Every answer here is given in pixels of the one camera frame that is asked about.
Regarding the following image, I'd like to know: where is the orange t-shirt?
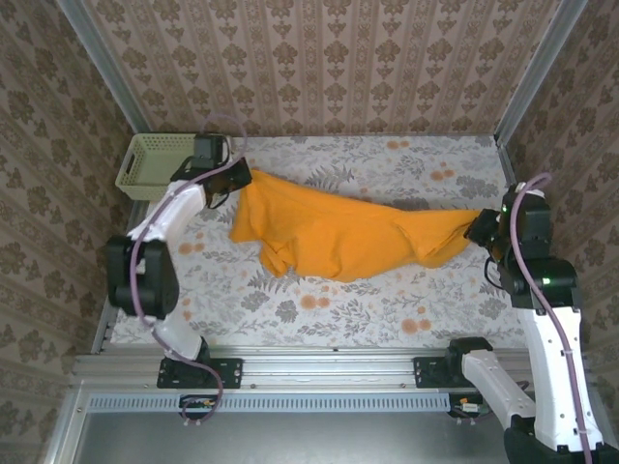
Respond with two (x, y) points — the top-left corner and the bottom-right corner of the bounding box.
(228, 168), (485, 284)

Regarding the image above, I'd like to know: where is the pale green plastic basket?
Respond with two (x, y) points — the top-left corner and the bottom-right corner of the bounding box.
(114, 133), (199, 202)

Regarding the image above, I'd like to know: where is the small electronics board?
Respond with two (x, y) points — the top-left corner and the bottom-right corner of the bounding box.
(448, 392), (485, 420)
(179, 393), (220, 421)

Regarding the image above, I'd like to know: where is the floral patterned tablecloth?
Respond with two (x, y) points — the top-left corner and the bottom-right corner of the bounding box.
(109, 134), (557, 349)

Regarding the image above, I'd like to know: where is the grey metal panel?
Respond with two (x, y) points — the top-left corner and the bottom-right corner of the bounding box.
(43, 390), (619, 464)

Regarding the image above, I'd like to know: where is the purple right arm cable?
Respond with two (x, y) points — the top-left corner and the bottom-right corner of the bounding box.
(454, 172), (595, 464)

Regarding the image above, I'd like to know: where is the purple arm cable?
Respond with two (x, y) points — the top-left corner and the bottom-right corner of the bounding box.
(129, 114), (249, 429)
(454, 172), (595, 464)

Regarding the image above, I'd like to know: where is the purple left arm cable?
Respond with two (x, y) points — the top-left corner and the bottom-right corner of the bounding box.
(129, 114), (249, 429)

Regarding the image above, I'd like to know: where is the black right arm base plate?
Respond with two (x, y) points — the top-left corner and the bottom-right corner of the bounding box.
(413, 356), (465, 390)

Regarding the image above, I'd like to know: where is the aluminium frame post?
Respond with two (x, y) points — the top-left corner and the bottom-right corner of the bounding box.
(56, 0), (152, 135)
(495, 0), (589, 146)

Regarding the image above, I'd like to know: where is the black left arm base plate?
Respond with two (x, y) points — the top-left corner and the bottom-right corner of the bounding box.
(157, 356), (244, 390)

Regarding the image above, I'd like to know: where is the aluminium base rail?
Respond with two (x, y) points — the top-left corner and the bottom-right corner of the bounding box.
(72, 343), (592, 391)

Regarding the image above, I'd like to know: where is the grey slotted cable duct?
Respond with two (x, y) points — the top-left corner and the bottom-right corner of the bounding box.
(86, 391), (452, 414)

